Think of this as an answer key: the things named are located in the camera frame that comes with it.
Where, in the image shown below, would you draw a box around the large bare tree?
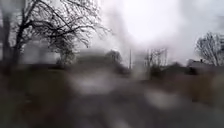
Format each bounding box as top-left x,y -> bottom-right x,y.
0,0 -> 112,70

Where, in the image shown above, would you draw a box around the brown grass verge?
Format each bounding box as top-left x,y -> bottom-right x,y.
0,66 -> 88,128

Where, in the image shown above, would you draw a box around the low building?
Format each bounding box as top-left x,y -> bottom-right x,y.
185,58 -> 224,76

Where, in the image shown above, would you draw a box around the bare bushes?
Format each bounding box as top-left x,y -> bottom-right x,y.
143,47 -> 170,80

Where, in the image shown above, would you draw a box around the grey path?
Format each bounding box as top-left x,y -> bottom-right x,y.
43,75 -> 224,128

